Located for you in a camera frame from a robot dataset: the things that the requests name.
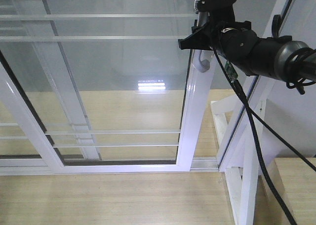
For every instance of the grey metal door handle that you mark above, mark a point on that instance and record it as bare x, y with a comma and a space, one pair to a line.
201, 58

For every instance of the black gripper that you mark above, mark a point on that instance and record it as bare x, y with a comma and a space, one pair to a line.
222, 34

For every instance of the white framed sliding glass door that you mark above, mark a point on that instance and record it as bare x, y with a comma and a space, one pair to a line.
132, 45

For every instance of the white wall panel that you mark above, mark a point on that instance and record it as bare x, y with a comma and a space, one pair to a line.
291, 115

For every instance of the white fixed glass door panel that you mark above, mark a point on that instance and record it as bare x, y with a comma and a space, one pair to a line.
37, 39

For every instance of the small green circuit board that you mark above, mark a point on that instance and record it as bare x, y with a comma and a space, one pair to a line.
230, 71

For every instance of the light wooden box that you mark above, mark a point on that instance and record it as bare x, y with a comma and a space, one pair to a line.
296, 183

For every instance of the white triangular support brace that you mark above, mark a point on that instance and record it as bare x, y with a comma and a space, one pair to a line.
241, 180

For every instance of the light wooden base platform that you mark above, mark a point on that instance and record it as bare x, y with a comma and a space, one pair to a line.
122, 199

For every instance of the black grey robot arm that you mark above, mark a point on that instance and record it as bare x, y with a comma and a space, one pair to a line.
276, 57

